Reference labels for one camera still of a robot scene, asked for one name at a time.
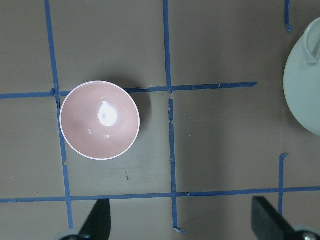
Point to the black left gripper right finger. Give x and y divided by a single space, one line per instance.
268 224

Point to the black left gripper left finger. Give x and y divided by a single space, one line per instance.
98 223

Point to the pale green cooking pot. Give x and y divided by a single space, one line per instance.
301 79

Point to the pink bowl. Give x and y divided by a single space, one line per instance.
99 120

